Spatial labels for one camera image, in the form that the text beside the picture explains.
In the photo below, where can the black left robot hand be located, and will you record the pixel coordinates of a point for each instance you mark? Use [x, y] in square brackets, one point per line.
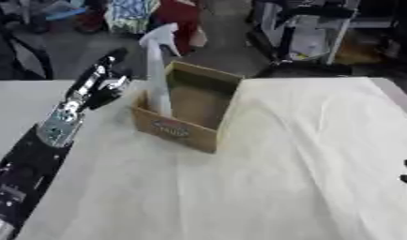
[97, 87]

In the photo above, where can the white spray bottle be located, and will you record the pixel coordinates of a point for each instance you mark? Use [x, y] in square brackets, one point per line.
[156, 75]

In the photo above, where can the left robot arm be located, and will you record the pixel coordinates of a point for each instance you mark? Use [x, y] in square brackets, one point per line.
[34, 156]

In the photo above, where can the tan cardboard box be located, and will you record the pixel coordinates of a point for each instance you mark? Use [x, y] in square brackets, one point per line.
[186, 108]

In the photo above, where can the patterned cloth bag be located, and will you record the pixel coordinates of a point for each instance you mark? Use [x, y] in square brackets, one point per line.
[129, 14]

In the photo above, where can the black chair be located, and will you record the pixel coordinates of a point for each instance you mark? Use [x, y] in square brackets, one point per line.
[18, 53]

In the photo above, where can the red bag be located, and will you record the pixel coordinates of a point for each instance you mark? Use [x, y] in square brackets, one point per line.
[179, 22]

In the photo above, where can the white metal rack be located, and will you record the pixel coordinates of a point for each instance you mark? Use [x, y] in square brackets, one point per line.
[313, 29]

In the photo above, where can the black tripod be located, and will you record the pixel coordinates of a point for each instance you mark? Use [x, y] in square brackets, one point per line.
[289, 47]

